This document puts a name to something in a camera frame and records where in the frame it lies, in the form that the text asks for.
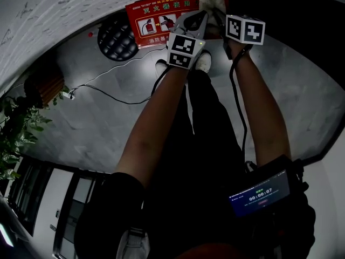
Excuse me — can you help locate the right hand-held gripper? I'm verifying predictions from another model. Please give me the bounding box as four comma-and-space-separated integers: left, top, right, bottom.
212, 7, 266, 60

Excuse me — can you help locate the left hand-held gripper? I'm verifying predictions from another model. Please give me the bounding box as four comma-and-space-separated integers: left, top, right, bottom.
166, 10, 210, 70

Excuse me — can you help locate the white wiping cloth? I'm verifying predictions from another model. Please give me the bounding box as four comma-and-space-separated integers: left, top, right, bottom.
198, 0, 226, 26

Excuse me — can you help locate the red fire extinguisher box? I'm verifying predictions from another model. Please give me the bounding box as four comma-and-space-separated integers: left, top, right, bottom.
125, 0, 230, 50

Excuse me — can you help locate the person's right forearm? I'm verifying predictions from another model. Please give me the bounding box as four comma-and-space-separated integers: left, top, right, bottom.
231, 42, 293, 167

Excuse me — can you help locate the person's left forearm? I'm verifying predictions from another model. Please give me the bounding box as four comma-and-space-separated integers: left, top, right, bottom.
114, 66, 189, 188

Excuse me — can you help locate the white shoe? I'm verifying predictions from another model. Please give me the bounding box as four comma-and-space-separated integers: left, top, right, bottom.
194, 50, 212, 74

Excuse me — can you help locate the black tufted round stool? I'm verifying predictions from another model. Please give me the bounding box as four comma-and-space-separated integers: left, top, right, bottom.
96, 12, 140, 62

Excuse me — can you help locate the brown ribbed plant pot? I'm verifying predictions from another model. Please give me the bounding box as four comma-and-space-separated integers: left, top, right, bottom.
24, 66, 65, 109

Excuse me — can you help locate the person's black clothing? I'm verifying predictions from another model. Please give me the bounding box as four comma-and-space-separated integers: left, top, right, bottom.
74, 69, 316, 259

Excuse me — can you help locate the phone with timer screen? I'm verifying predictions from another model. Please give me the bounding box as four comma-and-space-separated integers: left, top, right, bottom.
228, 168, 292, 218

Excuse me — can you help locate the green leafy potted plant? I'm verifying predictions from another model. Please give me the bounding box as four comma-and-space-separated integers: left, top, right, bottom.
0, 85, 71, 182

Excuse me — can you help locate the black framed glass door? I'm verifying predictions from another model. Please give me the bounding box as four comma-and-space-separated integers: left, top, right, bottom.
8, 155, 111, 259

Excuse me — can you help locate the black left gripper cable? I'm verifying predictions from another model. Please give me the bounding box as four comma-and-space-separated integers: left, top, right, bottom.
150, 66, 173, 102

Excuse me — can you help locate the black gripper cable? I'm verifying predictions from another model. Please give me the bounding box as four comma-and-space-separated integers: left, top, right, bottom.
150, 66, 173, 102
229, 44, 249, 167

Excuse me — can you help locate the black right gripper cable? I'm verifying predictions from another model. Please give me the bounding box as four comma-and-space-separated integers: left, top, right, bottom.
229, 44, 249, 167

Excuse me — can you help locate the thin white floor cable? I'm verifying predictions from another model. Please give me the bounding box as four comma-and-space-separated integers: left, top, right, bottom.
71, 47, 168, 93

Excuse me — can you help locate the black floor cable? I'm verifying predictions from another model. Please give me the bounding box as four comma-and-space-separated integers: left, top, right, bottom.
75, 84, 151, 105

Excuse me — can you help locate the white shoulder strap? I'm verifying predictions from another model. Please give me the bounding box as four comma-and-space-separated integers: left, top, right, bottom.
115, 227, 150, 259

